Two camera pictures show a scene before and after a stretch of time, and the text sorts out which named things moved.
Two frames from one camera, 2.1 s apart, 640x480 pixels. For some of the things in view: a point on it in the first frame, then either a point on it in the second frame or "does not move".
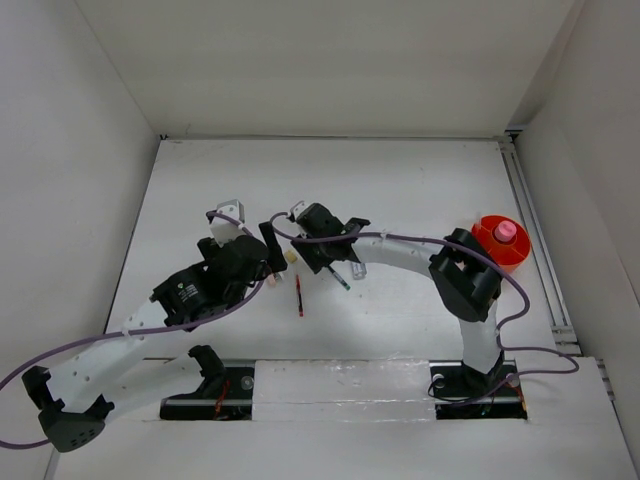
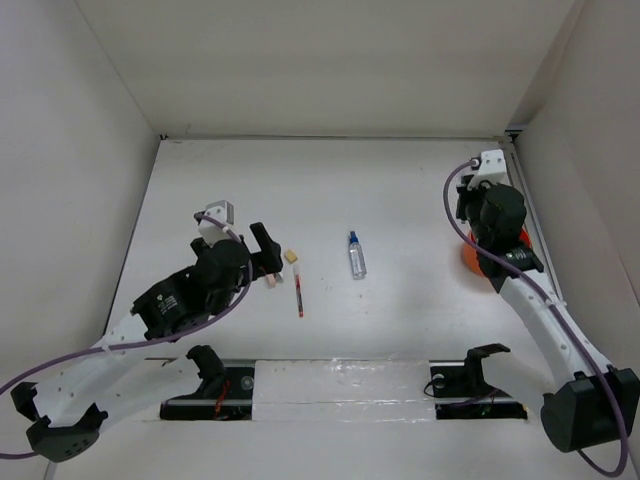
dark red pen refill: [300, 304] does not move
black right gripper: [315, 261] to [466, 193]
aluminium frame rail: [544, 257] does not move
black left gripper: [274, 258] does not move
